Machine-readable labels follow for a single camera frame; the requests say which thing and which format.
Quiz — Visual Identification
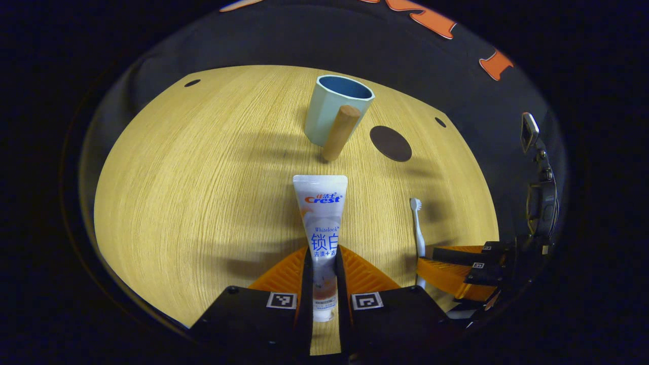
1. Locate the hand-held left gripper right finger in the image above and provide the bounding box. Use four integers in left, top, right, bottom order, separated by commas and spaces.
335, 245, 449, 358

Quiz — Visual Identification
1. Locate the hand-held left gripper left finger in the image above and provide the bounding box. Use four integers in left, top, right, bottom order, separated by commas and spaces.
190, 246, 314, 358

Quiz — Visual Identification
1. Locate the white toothbrush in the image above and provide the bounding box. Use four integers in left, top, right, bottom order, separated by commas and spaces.
410, 198, 427, 290

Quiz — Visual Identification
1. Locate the white toothpaste tube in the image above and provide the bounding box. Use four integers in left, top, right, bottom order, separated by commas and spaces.
293, 175, 349, 322

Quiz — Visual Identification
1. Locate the dark brown round coaster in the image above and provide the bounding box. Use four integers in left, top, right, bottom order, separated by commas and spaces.
370, 126, 413, 163

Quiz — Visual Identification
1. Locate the light blue cup wooden handle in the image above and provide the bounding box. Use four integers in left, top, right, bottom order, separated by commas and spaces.
304, 75, 376, 163

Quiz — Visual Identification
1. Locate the black backdrop cloth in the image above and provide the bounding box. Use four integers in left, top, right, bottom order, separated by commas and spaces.
84, 0, 566, 239

